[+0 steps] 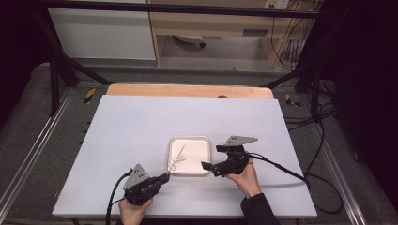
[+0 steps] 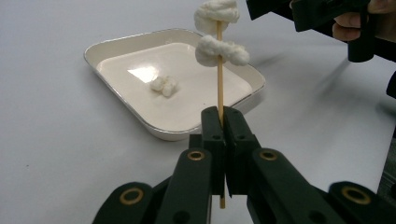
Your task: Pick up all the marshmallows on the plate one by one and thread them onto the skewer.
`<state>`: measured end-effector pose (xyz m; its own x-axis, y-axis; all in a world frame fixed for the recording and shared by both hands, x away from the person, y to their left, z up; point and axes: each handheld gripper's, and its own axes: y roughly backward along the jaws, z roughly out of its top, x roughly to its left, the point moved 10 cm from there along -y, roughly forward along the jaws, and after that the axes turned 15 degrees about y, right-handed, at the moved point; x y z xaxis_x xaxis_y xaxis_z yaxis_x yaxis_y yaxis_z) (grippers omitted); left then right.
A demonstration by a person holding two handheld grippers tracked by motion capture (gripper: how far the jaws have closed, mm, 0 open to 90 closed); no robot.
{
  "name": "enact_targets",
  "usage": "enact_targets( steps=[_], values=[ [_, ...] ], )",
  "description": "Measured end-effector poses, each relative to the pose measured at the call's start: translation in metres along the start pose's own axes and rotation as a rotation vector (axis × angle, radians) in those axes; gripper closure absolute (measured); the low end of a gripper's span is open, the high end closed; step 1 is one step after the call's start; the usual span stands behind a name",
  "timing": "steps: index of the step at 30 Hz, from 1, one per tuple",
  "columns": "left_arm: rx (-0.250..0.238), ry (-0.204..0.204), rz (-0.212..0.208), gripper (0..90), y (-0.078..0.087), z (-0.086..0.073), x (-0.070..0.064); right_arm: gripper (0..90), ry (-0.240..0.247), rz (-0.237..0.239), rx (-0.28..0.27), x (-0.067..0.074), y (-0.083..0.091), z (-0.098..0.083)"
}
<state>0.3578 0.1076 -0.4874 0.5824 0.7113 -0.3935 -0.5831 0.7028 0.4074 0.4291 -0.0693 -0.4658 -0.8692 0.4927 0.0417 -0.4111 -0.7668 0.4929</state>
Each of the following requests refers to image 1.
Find bundle of hanging black cables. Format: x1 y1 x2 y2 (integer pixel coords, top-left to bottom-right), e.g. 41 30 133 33
269 0 321 73

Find light wooden desk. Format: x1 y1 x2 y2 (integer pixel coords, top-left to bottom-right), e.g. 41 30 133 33
145 0 324 69

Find white cabinet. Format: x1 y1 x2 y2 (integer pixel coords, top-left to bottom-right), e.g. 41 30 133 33
47 0 157 61

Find black metal frame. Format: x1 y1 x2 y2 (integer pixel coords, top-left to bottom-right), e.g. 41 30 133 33
30 0 333 118

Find white chair base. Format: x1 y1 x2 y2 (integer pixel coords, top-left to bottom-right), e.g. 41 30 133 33
173 34 207 49

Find black floor cables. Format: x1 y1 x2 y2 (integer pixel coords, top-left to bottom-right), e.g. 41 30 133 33
283 79 338 133

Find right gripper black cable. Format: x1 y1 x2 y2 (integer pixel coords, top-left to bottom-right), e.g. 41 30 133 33
246 151 344 216

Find wooden table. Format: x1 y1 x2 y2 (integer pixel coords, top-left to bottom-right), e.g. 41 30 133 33
105 82 276 100

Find white power outlet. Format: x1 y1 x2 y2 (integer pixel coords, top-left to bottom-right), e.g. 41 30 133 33
264 0 291 10

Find aluminium floor rail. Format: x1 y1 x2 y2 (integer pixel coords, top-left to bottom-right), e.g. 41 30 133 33
0 88 75 208
312 123 368 225

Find square metal tray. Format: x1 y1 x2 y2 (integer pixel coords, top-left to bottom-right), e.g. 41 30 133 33
167 135 212 176

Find person's right hand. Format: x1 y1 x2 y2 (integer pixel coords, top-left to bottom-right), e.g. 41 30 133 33
224 152 263 199

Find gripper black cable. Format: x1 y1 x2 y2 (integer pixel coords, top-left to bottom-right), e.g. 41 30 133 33
104 169 134 225
246 151 344 216

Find black curtain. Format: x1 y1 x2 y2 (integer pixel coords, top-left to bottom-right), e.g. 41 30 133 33
315 0 398 217
0 0 53 129

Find yellow black tape strip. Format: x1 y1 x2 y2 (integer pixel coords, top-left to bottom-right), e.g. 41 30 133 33
83 87 98 105
284 93 302 108

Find person's left hand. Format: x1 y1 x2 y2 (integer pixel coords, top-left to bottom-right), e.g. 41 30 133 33
117 197 154 225

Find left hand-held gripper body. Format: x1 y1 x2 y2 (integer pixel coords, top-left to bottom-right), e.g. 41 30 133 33
122 162 164 206

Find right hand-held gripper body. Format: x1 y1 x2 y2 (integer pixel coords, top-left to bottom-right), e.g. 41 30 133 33
212 134 259 178

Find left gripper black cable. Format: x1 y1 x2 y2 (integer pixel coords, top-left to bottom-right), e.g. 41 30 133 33
104 169 134 225

